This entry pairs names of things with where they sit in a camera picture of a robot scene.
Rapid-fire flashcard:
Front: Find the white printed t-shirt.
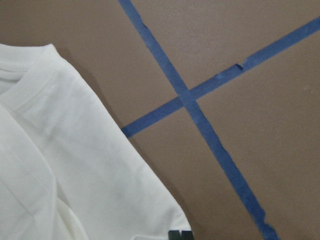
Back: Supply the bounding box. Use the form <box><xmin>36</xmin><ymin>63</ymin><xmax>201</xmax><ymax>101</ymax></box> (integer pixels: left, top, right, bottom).
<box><xmin>0</xmin><ymin>44</ymin><xmax>192</xmax><ymax>240</ymax></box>

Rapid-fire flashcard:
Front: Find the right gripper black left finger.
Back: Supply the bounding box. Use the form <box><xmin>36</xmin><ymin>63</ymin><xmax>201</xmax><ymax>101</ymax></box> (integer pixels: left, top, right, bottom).
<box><xmin>168</xmin><ymin>230</ymin><xmax>181</xmax><ymax>240</ymax></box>

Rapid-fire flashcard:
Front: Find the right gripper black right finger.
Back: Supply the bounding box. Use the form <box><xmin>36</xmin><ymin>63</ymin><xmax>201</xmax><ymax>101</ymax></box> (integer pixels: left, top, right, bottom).
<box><xmin>181</xmin><ymin>230</ymin><xmax>194</xmax><ymax>240</ymax></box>

